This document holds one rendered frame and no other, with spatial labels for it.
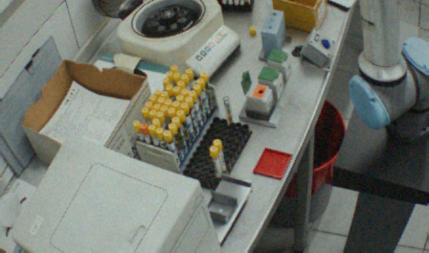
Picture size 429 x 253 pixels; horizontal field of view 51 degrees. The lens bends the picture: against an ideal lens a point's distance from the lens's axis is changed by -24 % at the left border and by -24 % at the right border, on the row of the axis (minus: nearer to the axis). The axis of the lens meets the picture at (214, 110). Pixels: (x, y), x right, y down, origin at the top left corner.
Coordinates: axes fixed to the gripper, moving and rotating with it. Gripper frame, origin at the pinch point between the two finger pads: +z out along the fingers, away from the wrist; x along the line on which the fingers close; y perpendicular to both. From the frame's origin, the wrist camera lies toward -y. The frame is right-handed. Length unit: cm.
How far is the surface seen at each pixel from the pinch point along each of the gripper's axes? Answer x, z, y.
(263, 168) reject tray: -33.6, 15.1, 31.6
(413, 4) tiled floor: 168, 109, -22
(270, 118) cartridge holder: -23.3, 14.4, 23.5
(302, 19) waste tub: 7.0, 12.4, 8.3
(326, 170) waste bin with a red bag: 0, 62, 24
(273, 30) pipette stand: -6.8, 6.5, 10.3
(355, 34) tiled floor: 104, 108, -35
